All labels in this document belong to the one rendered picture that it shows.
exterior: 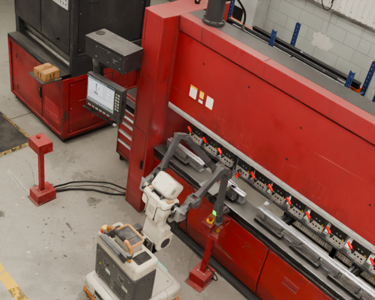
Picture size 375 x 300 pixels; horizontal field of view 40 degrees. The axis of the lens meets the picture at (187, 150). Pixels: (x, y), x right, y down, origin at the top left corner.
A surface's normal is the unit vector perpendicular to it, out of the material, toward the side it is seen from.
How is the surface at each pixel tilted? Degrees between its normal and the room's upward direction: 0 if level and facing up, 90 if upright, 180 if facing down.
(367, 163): 90
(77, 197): 0
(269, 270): 90
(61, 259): 0
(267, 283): 90
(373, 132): 90
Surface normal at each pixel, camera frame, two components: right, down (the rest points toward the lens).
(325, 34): -0.73, 0.32
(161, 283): 0.15, -0.79
